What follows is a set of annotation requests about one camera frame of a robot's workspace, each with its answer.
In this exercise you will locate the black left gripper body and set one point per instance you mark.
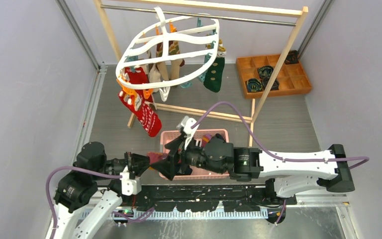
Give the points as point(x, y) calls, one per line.
point(128, 160)

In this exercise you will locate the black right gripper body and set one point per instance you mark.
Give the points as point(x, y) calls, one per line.
point(194, 155)

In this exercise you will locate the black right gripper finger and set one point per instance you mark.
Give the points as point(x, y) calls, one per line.
point(167, 167)
point(175, 146)

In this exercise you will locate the red patterned white dot sock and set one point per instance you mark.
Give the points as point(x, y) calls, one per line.
point(143, 112)

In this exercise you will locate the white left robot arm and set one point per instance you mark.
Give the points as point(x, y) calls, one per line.
point(69, 190)

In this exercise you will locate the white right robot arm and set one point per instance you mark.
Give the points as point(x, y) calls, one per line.
point(287, 173)

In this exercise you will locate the white oval clip hanger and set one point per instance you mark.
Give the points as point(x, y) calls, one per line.
point(157, 34)

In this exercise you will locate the pink perforated plastic basket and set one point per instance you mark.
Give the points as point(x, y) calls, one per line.
point(197, 173)

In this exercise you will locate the striped beige maroon sock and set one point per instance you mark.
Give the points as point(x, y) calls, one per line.
point(159, 71)

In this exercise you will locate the green sock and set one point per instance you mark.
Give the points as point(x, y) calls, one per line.
point(212, 78)

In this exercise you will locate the rolled dark sock in tray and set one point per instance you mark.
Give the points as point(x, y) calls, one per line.
point(265, 71)

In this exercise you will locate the metal hanging rod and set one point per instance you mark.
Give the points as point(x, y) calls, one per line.
point(260, 20)

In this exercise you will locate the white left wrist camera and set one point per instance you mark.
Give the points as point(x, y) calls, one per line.
point(130, 183)

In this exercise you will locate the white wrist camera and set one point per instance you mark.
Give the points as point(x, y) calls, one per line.
point(130, 183)
point(188, 127)

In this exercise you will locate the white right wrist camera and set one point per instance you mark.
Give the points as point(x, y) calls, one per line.
point(188, 127)

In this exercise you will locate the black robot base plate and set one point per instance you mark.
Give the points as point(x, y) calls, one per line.
point(202, 198)

